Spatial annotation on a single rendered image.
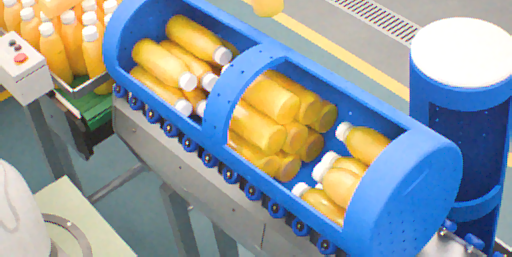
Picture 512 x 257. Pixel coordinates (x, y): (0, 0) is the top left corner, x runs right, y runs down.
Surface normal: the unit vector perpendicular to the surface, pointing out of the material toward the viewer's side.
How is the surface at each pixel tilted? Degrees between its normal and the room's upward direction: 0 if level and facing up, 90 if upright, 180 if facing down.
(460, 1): 0
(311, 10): 0
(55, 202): 1
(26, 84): 90
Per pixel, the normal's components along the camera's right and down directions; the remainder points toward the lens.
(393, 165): -0.33, -0.57
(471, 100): -0.09, 0.66
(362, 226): -0.73, 0.17
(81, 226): -0.11, -0.74
